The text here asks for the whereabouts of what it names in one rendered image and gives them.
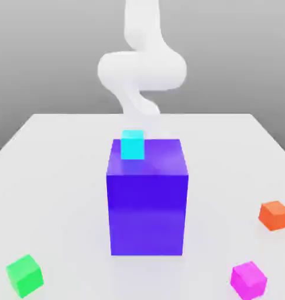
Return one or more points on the large purple box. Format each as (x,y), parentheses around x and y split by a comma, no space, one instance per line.
(147,211)

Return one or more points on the small green cube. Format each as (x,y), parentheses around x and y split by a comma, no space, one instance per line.
(25,276)

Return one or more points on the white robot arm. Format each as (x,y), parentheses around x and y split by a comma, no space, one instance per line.
(142,70)

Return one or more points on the small cyan cube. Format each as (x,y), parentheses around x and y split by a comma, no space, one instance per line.
(132,147)

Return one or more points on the small orange cube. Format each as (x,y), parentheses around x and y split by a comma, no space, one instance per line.
(274,216)

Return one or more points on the small magenta cube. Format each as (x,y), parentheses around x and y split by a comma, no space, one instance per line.
(248,281)

